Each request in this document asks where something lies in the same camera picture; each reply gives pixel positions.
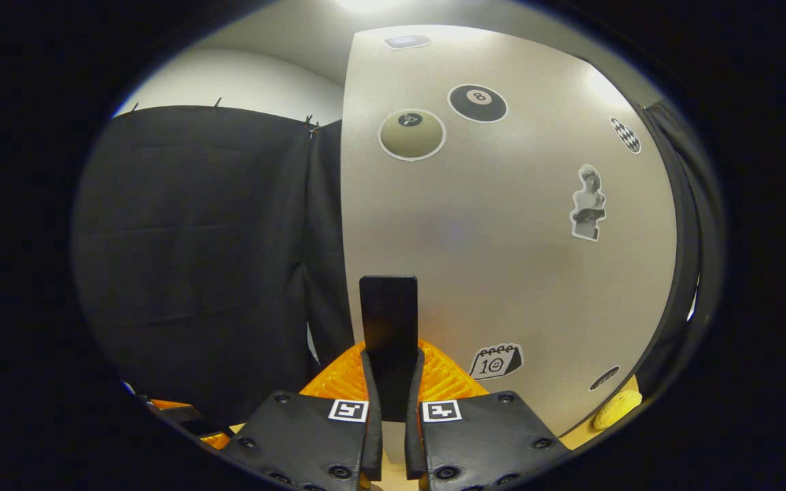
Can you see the black backdrop cloth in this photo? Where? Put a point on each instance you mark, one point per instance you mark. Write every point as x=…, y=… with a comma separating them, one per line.
x=195, y=239

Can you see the beige cabinet door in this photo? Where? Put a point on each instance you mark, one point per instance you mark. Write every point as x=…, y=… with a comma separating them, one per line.
x=502, y=259

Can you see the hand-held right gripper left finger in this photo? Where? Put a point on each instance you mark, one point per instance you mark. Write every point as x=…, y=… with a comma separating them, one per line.
x=374, y=450

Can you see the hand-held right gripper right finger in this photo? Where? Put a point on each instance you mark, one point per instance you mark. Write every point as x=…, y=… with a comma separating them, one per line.
x=413, y=450

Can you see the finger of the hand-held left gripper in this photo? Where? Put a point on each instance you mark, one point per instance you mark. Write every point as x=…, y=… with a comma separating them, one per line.
x=188, y=417

